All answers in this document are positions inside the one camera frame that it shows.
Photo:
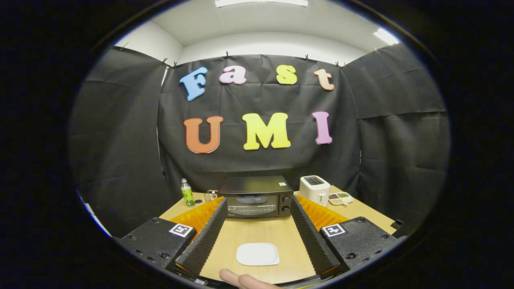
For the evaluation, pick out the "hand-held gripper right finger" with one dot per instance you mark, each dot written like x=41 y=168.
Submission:
x=313 y=237

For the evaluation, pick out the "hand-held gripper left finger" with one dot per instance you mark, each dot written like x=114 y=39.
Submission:
x=204 y=237

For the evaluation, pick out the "long ceiling light panel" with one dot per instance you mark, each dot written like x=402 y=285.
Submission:
x=261 y=2

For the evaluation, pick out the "black toaster oven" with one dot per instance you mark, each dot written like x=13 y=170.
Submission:
x=257 y=184

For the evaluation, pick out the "small clear glass holder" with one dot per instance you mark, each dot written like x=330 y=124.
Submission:
x=210 y=196

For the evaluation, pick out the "white divided snack dish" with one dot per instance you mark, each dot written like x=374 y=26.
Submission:
x=341 y=198

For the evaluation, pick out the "small ceiling light panel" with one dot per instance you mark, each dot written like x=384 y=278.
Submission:
x=386 y=36

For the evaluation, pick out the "white square plate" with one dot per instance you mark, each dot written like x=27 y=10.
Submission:
x=257 y=254

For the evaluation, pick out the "green label plastic bottle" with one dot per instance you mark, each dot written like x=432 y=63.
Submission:
x=187 y=196

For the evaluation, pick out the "white pop-up toaster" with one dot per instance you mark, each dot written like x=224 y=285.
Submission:
x=315 y=192

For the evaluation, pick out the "black backdrop cloth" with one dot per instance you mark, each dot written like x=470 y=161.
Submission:
x=261 y=100

